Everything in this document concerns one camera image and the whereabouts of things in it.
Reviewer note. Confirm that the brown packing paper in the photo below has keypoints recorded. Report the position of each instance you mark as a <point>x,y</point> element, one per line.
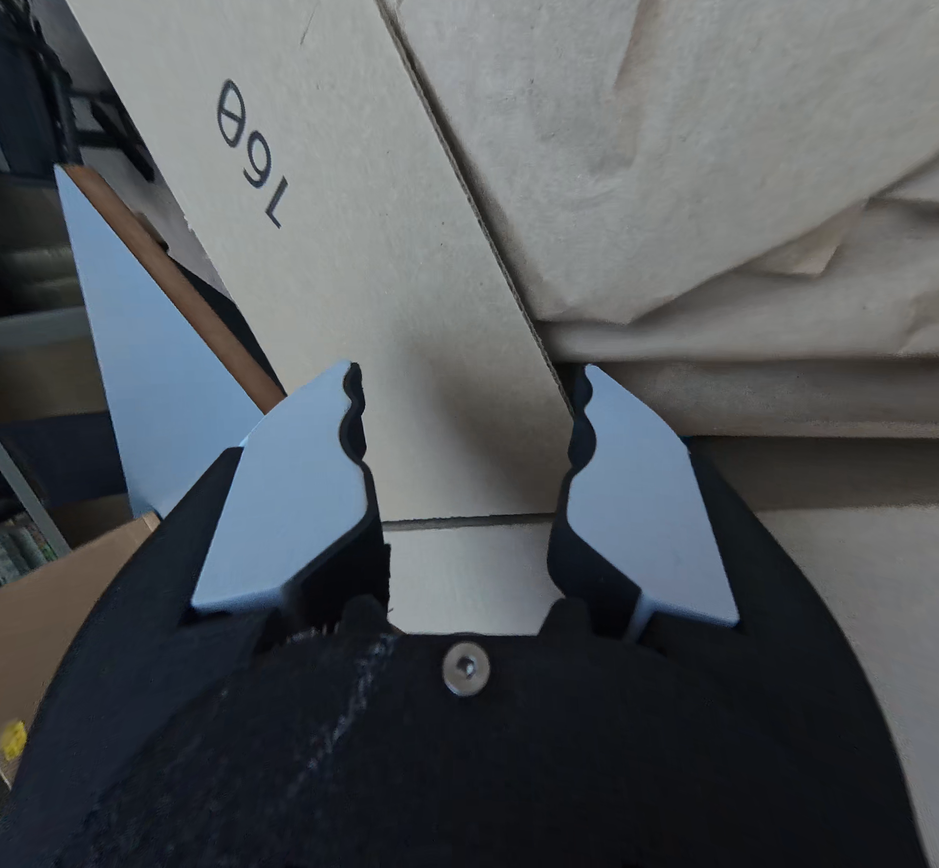
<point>660,112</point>

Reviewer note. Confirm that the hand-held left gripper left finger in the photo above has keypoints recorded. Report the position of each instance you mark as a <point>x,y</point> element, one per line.
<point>286,508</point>

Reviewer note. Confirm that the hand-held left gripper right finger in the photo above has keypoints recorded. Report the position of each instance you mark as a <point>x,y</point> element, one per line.
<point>645,523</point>

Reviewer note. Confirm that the cardboard box with yellow sticker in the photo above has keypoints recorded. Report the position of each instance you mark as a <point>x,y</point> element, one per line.
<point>59,611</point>

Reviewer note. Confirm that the printed cardboard box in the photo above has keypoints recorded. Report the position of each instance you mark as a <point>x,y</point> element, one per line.
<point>293,149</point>

